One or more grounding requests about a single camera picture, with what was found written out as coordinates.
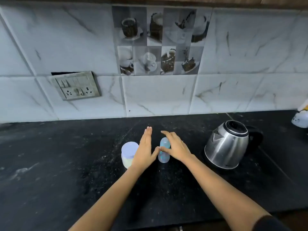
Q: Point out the person's right hand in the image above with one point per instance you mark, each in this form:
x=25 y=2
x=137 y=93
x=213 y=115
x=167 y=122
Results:
x=178 y=149

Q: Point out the person's left hand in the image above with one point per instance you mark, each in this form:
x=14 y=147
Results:
x=144 y=153

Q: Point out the lilac round jar lid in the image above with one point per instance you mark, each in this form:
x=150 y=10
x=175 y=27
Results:
x=128 y=149

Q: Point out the clear printed baby bottle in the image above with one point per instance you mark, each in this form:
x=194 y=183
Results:
x=163 y=158

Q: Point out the clear milk powder jar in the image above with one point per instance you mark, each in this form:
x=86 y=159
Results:
x=126 y=163

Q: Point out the steel electric kettle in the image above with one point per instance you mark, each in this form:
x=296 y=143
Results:
x=226 y=146

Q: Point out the person's left forearm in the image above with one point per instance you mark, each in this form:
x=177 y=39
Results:
x=108 y=204

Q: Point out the person's right forearm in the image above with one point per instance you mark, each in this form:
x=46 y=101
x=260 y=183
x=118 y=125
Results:
x=216 y=190

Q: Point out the black shirt sleeve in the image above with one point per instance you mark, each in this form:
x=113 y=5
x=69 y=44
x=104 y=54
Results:
x=272 y=224

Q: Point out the white appliance at right edge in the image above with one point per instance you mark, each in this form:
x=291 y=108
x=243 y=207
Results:
x=300 y=120

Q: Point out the dark wooden base cabinet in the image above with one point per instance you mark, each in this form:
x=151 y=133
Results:
x=298 y=221

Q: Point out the grey wall switch socket panel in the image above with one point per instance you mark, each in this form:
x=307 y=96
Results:
x=77 y=86

